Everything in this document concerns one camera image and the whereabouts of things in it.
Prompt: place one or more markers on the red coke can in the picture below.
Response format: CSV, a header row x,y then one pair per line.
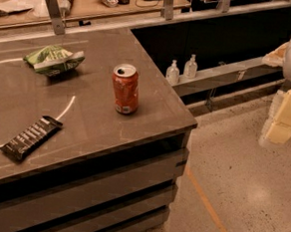
x,y
126,86

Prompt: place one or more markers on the metal bracket right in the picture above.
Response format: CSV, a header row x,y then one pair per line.
x,y
167,10

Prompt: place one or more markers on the grey metal shelf rail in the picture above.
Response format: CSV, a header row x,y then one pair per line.
x,y
220,76

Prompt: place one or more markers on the clear sanitizer bottle right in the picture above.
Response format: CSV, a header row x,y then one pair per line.
x,y
190,68

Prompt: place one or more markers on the clear sanitizer bottle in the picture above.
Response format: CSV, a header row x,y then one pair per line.
x,y
172,73
190,68

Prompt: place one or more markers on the grey drawer cabinet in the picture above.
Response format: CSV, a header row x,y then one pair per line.
x,y
94,186

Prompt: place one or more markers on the green chip bag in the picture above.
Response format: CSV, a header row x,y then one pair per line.
x,y
54,60

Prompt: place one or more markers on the metal bracket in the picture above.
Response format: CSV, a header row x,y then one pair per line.
x,y
167,10
55,15

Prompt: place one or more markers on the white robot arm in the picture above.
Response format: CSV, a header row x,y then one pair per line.
x,y
287,64

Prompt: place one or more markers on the clear sanitizer bottle left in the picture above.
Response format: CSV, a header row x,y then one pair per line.
x,y
172,73

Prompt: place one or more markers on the metal bracket left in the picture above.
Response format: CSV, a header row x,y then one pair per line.
x,y
55,15

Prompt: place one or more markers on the white paper sheets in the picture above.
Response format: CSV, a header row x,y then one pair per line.
x,y
37,6

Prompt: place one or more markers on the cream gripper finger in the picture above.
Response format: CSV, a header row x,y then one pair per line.
x,y
276,57
277,128

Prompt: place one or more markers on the black rxbar chocolate bar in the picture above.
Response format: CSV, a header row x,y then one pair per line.
x,y
20,146

